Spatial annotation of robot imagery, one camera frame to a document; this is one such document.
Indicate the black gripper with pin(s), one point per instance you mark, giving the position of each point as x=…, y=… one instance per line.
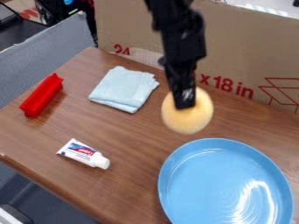
x=180, y=25

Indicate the yellow ball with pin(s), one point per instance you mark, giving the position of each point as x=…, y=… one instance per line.
x=189, y=120

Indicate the blue plate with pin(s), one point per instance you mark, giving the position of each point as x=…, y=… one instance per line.
x=217, y=181

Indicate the light blue folded cloth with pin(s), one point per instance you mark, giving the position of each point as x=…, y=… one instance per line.
x=124, y=89

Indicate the red plastic block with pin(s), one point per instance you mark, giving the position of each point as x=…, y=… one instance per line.
x=41, y=96

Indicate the white toothpaste tube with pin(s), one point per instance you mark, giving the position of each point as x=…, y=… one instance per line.
x=81, y=153

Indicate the grey fabric partition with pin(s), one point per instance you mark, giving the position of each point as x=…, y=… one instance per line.
x=29, y=61

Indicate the black equipment in background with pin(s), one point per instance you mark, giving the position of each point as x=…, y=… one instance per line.
x=56, y=10

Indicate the cardboard box wall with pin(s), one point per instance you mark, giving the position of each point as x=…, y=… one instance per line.
x=252, y=47

